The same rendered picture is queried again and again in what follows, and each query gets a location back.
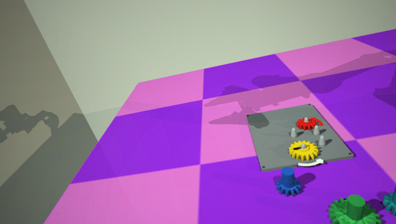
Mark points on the grey flat board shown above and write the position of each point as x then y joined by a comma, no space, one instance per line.
274,131

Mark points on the yellow gear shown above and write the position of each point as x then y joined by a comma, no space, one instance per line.
310,151

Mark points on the red gear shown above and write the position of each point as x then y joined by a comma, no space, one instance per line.
306,125

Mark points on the white curved arrow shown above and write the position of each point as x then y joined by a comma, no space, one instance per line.
311,164

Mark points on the blue gear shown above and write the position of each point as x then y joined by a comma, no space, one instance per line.
288,184

